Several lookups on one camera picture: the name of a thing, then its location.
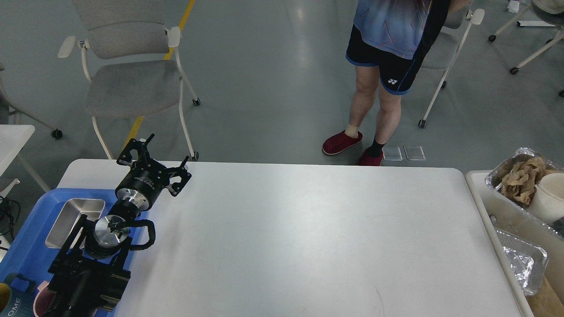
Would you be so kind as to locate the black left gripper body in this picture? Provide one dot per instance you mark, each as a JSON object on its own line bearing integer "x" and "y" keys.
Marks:
{"x": 142, "y": 185}

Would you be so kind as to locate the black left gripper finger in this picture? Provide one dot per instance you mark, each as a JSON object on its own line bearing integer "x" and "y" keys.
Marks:
{"x": 137, "y": 157}
{"x": 177, "y": 177}

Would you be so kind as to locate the square stainless steel tray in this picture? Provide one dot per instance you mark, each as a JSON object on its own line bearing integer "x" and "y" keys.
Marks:
{"x": 68, "y": 217}

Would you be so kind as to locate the pink ribbed mug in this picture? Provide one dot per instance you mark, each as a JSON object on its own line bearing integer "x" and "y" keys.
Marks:
{"x": 43, "y": 299}

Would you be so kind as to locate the aluminium foil tray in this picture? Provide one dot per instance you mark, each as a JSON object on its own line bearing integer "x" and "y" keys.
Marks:
{"x": 511, "y": 167}

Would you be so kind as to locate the brown paper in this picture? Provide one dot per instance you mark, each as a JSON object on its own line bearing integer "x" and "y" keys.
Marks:
{"x": 519, "y": 184}

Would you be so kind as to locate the white paper cup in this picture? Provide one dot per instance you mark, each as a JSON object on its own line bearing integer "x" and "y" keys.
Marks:
{"x": 547, "y": 203}

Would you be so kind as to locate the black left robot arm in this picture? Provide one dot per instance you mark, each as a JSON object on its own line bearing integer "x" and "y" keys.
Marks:
{"x": 88, "y": 273}

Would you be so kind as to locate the white side table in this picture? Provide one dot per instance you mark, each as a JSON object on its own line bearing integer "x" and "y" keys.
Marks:
{"x": 12, "y": 139}

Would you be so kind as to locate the blue plastic tray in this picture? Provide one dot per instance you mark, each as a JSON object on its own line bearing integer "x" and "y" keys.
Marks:
{"x": 28, "y": 254}

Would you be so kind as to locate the dark teal mug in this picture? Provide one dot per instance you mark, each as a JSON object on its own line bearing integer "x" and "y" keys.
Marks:
{"x": 15, "y": 302}

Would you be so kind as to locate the person in blue shirt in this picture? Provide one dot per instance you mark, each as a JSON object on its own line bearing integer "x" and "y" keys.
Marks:
{"x": 388, "y": 43}

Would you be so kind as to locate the grey chair right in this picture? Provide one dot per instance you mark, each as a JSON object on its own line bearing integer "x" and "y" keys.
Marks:
{"x": 446, "y": 48}

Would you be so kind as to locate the beige plastic bin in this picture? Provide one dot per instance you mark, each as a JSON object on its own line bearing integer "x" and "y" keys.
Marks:
{"x": 549, "y": 301}

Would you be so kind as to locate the foil tray in bin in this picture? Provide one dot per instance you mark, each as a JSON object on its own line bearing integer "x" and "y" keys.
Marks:
{"x": 515, "y": 241}

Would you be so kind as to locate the white chair far right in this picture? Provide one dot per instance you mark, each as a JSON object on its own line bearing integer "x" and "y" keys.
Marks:
{"x": 537, "y": 40}

